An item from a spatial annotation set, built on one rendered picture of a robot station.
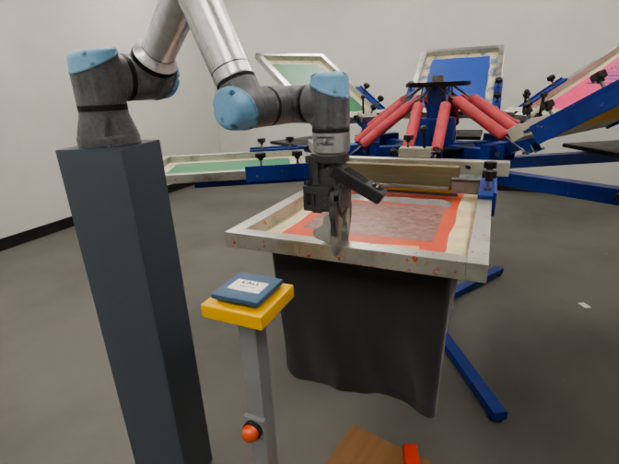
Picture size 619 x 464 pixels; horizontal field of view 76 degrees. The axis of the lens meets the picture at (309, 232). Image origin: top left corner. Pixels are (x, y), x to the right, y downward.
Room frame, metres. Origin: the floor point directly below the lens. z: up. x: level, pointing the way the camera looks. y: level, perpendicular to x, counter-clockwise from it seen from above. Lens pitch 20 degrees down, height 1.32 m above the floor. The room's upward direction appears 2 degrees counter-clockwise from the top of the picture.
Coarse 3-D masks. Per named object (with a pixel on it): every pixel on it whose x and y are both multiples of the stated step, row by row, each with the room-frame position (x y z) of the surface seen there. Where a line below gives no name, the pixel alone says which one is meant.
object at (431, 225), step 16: (400, 208) 1.16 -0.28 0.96; (416, 208) 1.15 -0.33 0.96; (432, 208) 1.15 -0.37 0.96; (448, 208) 1.14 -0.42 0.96; (384, 224) 1.02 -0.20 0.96; (400, 224) 1.01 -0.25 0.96; (416, 224) 1.01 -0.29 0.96; (432, 224) 1.00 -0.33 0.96; (448, 224) 1.00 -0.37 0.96; (368, 240) 0.90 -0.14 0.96; (384, 240) 0.89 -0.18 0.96; (400, 240) 0.89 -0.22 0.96; (416, 240) 0.88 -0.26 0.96; (432, 240) 0.88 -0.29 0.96
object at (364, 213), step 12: (396, 192) 1.35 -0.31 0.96; (360, 204) 1.22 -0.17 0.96; (372, 204) 1.21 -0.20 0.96; (384, 204) 1.21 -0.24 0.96; (312, 216) 1.11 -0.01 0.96; (360, 216) 1.09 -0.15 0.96; (372, 216) 1.09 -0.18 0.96; (288, 228) 1.01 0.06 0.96; (300, 228) 1.00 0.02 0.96; (312, 228) 1.00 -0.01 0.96; (360, 228) 0.99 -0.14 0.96; (348, 240) 0.90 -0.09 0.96
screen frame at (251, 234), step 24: (264, 216) 1.01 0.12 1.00; (480, 216) 0.94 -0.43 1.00; (240, 240) 0.88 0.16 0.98; (264, 240) 0.86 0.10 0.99; (288, 240) 0.83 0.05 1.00; (312, 240) 0.82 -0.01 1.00; (480, 240) 0.78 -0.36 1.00; (360, 264) 0.76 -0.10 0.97; (384, 264) 0.74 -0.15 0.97; (408, 264) 0.72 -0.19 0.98; (432, 264) 0.70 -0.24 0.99; (456, 264) 0.68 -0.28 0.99; (480, 264) 0.66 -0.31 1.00
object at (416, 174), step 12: (360, 168) 1.38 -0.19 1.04; (372, 168) 1.36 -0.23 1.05; (384, 168) 1.34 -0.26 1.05; (396, 168) 1.33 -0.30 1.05; (408, 168) 1.31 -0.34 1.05; (420, 168) 1.29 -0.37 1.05; (432, 168) 1.28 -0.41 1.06; (444, 168) 1.26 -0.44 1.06; (456, 168) 1.25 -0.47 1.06; (384, 180) 1.34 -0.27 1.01; (396, 180) 1.32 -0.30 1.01; (408, 180) 1.31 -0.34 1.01; (420, 180) 1.29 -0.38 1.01; (432, 180) 1.27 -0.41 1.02; (444, 180) 1.26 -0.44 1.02
